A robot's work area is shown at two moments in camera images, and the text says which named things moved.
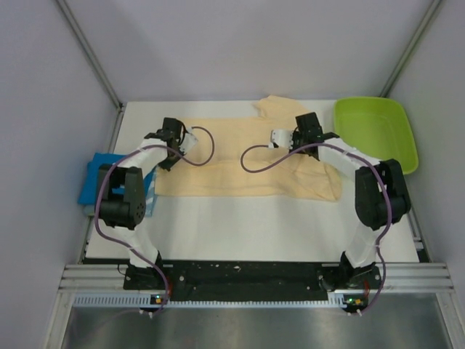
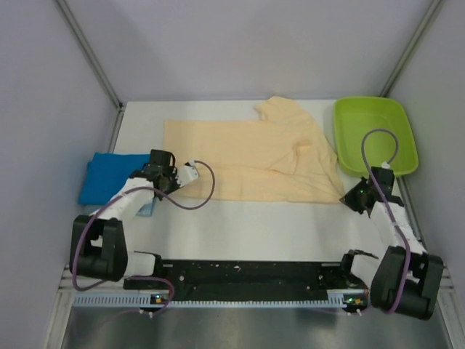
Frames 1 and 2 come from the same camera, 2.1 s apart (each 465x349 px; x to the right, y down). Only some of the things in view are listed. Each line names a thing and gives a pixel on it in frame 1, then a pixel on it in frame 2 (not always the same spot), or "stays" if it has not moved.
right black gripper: x=296 y=134 → x=349 y=199
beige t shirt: x=235 y=158 stays
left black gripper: x=167 y=165 → x=171 y=172
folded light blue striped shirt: x=150 y=198 stays
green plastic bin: x=378 y=127 stays
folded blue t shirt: x=90 y=185 stays
